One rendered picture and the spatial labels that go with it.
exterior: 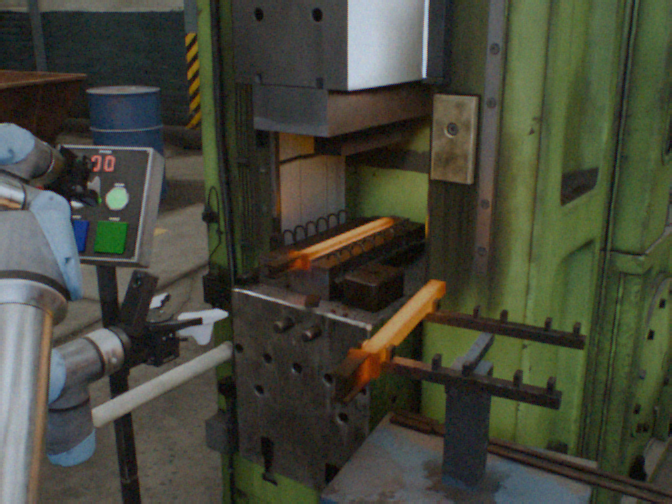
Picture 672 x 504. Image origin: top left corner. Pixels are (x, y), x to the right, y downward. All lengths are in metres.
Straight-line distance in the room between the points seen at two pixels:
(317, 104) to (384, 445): 0.68
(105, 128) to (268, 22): 4.71
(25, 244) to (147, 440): 2.04
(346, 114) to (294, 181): 0.36
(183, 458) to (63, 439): 1.55
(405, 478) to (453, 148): 0.64
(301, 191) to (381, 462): 0.81
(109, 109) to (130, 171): 4.35
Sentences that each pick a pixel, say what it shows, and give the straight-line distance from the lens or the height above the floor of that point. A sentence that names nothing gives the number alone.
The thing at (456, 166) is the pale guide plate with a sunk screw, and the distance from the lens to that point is 1.52.
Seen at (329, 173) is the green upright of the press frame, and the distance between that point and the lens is 1.99.
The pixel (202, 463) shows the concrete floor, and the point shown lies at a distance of 2.76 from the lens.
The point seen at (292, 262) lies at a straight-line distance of 1.60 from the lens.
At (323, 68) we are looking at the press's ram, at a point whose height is 1.41.
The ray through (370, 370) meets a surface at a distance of 1.10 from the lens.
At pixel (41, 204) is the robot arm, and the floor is 1.21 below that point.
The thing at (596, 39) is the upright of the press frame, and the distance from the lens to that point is 1.81.
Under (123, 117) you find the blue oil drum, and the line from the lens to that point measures 6.18.
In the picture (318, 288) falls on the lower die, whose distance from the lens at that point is 1.63.
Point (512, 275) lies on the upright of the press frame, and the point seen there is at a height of 1.01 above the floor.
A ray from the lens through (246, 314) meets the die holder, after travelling 1.71.
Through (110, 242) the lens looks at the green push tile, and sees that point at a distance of 1.82.
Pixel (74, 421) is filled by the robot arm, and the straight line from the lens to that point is 1.27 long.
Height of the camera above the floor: 1.52
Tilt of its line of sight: 19 degrees down
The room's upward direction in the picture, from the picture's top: straight up
